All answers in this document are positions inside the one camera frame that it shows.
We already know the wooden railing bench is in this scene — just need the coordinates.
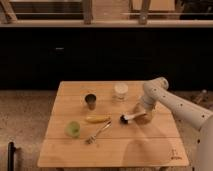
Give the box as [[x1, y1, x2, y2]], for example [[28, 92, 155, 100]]
[[0, 0, 213, 27]]

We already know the clear glass jar white lid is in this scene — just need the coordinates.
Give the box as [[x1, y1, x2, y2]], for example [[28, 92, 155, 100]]
[[114, 83, 128, 101]]

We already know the yellow banana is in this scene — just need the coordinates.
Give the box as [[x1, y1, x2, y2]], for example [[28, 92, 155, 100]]
[[85, 116, 111, 123]]

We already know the wooden tan gripper block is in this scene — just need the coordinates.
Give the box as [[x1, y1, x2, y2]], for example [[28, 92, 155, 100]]
[[133, 103, 155, 125]]

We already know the black object at floor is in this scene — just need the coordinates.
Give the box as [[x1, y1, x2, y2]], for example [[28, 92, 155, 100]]
[[7, 142, 16, 171]]

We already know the wooden folding table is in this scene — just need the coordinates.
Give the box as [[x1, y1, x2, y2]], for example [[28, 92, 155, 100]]
[[38, 81, 189, 168]]

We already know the white handled black brush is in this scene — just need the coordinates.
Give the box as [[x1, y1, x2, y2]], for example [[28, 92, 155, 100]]
[[120, 113, 145, 124]]

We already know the dark metal cup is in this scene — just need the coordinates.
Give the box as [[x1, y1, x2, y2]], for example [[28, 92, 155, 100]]
[[85, 94, 96, 110]]

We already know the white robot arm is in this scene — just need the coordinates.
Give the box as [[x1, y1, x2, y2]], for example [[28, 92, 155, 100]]
[[139, 77, 213, 171]]

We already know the green cup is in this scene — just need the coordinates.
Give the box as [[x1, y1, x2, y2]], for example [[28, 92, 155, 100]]
[[65, 121, 80, 138]]

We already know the metal fork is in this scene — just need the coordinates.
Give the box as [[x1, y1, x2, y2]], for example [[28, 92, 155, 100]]
[[85, 121, 112, 144]]

